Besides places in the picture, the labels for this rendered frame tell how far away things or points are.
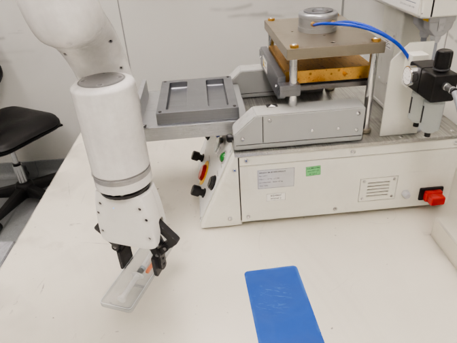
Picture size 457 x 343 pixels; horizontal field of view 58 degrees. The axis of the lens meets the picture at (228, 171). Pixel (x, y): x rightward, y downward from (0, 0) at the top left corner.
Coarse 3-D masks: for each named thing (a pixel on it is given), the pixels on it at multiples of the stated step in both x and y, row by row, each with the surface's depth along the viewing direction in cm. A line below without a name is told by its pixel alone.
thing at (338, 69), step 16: (272, 48) 93; (288, 64) 82; (304, 64) 82; (320, 64) 81; (336, 64) 81; (352, 64) 80; (368, 64) 79; (288, 80) 79; (304, 80) 79; (320, 80) 80; (336, 80) 80; (352, 80) 80
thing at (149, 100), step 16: (144, 80) 94; (144, 96) 90; (240, 96) 93; (144, 112) 88; (240, 112) 85; (144, 128) 81; (160, 128) 81; (176, 128) 82; (192, 128) 82; (208, 128) 82; (224, 128) 82
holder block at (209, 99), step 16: (176, 80) 98; (192, 80) 97; (208, 80) 97; (224, 80) 96; (160, 96) 89; (176, 96) 93; (192, 96) 88; (208, 96) 92; (224, 96) 91; (160, 112) 81; (176, 112) 81; (192, 112) 81; (208, 112) 82; (224, 112) 82
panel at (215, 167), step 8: (224, 136) 90; (208, 144) 106; (224, 144) 88; (200, 152) 114; (208, 152) 103; (232, 152) 81; (208, 160) 100; (216, 160) 91; (224, 160) 83; (200, 168) 107; (208, 168) 97; (216, 168) 89; (224, 168) 83; (208, 176) 94; (216, 176) 87; (200, 184) 100; (216, 184) 85; (208, 192) 90; (200, 200) 95; (208, 200) 88; (200, 208) 93; (200, 216) 90
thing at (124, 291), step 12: (144, 252) 73; (132, 264) 71; (144, 264) 70; (120, 276) 68; (132, 276) 68; (144, 276) 68; (120, 288) 66; (132, 288) 66; (108, 300) 64; (120, 300) 64; (132, 300) 64
